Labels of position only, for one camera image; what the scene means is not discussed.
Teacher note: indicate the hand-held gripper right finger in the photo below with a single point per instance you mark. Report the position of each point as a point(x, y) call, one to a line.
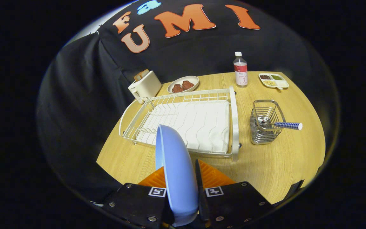
point(199, 190)

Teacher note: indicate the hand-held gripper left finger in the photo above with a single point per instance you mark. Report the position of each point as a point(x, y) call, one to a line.
point(138, 203)

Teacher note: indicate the blue plate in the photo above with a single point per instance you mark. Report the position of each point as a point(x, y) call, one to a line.
point(176, 178)

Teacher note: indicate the brown meat piece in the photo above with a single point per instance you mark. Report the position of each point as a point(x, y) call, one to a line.
point(177, 88)
point(187, 85)

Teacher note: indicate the white oval bowl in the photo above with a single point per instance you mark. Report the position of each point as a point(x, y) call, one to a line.
point(193, 79)

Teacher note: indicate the black backdrop cloth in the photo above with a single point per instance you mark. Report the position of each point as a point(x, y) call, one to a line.
point(75, 111)

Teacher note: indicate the white toaster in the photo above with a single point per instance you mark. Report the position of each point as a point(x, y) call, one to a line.
point(146, 87)

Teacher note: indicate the clear bottle with red label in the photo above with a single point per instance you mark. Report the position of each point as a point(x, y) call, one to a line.
point(240, 74)

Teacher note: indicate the brown toast slice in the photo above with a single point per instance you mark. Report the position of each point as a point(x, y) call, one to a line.
point(141, 75)

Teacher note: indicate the white divided tray with beans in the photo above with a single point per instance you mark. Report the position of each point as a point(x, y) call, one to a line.
point(281, 84)

